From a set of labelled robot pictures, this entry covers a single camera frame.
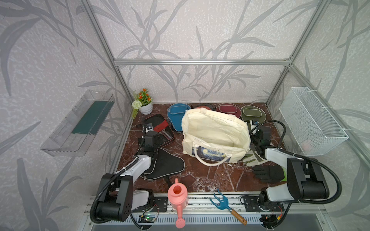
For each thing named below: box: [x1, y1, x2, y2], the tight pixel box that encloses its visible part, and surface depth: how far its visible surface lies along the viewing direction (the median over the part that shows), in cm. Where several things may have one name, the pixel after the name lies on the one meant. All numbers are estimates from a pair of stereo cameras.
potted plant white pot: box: [131, 88, 154, 119], surface depth 107 cm
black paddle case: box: [140, 147, 185, 180], surface depth 86 cm
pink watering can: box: [167, 178, 189, 229], surface depth 68 cm
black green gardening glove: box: [252, 164, 288, 184], surface depth 85 cm
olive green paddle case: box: [240, 105, 267, 124], surface depth 114 cm
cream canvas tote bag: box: [181, 107, 252, 166], surface depth 82 cm
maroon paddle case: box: [215, 102, 242, 119], surface depth 115 cm
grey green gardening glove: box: [241, 142, 269, 167], surface depth 90 cm
